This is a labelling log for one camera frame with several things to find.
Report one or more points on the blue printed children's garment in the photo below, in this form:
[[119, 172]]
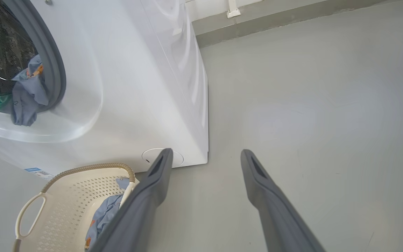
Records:
[[30, 94], [103, 213]]

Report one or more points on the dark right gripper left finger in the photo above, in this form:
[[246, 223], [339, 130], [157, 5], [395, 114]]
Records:
[[135, 220]]

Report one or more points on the cream perforated laundry basket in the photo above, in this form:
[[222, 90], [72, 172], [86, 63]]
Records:
[[65, 203]]

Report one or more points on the round white drain filter cover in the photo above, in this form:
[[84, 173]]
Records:
[[178, 159]]

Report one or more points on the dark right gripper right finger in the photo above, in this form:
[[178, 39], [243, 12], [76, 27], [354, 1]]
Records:
[[278, 224]]

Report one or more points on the blue energy label sticker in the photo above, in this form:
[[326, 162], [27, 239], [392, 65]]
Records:
[[39, 173]]

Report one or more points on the grey rubber door gasket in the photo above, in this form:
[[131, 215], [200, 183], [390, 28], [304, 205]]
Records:
[[52, 59]]

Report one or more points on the perforated steel washing machine drum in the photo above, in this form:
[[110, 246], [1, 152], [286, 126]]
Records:
[[2, 45]]

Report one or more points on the white front-load washing machine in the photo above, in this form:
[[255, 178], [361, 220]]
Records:
[[135, 87]]

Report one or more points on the white metal railing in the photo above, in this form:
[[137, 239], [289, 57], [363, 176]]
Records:
[[233, 9]]

